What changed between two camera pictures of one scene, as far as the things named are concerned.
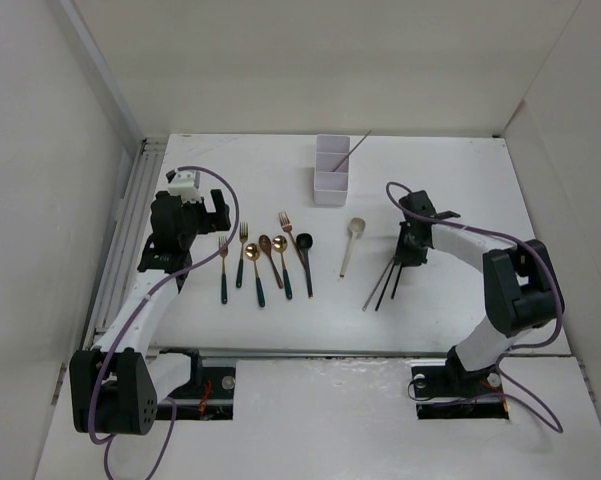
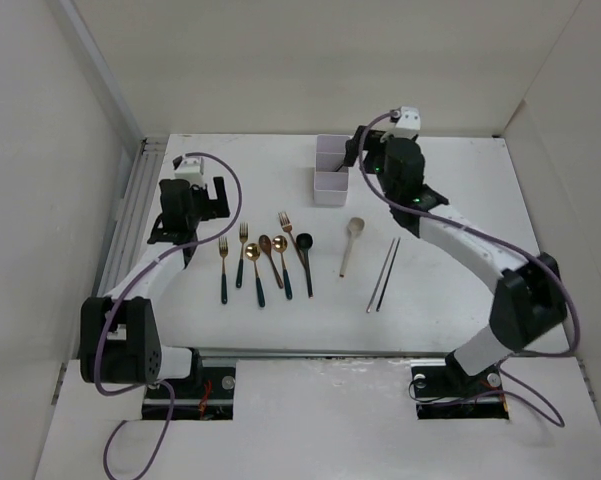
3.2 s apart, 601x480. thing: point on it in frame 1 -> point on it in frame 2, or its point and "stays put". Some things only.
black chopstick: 385,286 stays put
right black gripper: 402,254 -> 373,144
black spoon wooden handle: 304,242 stays put
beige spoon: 355,226 stays put
